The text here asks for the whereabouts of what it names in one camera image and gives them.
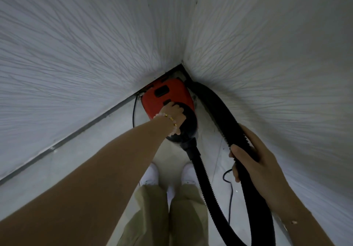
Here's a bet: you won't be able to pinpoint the thin gold bracelet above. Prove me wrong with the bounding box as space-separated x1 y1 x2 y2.
281 218 299 232

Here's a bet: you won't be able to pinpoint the person's left forearm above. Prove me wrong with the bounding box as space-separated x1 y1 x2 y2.
0 119 175 246

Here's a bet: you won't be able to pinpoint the black power cord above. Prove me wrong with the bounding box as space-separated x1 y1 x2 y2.
132 95 234 225

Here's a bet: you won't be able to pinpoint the white left shoe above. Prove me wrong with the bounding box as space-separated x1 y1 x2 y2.
140 163 160 186

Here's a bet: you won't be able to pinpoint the gold and pink bead bracelet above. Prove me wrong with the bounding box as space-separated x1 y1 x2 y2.
154 112 178 136

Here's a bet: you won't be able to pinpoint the white right shoe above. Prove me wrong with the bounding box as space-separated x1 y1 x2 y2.
181 162 198 186

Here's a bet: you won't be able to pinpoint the person's left hand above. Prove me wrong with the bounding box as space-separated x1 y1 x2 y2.
161 101 187 135

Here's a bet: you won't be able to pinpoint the person's right hand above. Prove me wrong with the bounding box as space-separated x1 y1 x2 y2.
229 123 293 213

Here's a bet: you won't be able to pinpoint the white shoe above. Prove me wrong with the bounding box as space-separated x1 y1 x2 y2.
140 163 160 186
181 162 198 186

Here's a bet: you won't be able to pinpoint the khaki trousers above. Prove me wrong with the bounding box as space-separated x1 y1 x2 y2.
115 183 210 246

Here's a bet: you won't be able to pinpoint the red and black vacuum cleaner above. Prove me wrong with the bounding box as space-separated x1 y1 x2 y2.
140 78 276 246

